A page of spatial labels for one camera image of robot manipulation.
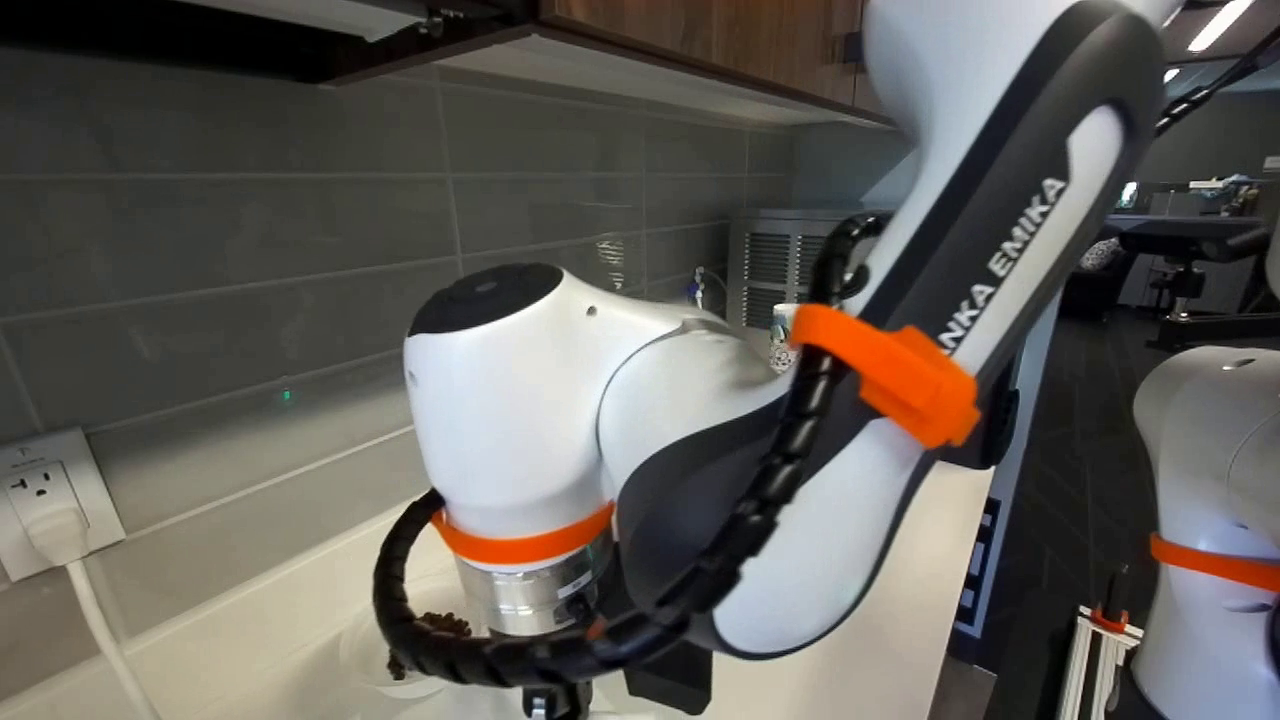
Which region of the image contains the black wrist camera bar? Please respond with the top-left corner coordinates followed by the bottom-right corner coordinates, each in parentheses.
top-left (621, 642), bottom-right (715, 716)

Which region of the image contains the ceiling light strip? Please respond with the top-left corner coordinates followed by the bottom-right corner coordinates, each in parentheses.
top-left (1181, 0), bottom-right (1259, 57)

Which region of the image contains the white outlet with plug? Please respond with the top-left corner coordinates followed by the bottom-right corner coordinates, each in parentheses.
top-left (0, 423), bottom-right (131, 587)

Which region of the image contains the orange band clamp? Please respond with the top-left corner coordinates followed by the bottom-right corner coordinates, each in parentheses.
top-left (1149, 534), bottom-right (1280, 596)

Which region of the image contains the wooden wall cabinet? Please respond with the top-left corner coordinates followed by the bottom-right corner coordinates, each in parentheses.
top-left (183, 0), bottom-right (895, 134)

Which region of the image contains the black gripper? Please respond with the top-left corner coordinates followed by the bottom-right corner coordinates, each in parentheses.
top-left (520, 682), bottom-right (592, 720)

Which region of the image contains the white orange stand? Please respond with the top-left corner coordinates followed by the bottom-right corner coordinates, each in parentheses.
top-left (1058, 600), bottom-right (1149, 720)

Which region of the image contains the orange wrist ring clamp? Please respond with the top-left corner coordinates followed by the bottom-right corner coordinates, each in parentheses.
top-left (434, 500), bottom-right (621, 577)

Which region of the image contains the black spiral-wrapped cable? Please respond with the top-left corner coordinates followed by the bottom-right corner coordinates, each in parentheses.
top-left (371, 212), bottom-right (891, 694)

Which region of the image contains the orange forearm cable clamp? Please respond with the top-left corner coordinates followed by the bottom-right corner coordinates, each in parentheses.
top-left (790, 302), bottom-right (987, 454)

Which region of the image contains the white power cable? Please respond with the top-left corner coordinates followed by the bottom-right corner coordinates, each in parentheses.
top-left (63, 557), bottom-right (155, 720)

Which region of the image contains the black office desk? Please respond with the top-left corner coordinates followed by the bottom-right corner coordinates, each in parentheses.
top-left (1064, 171), bottom-right (1280, 352)

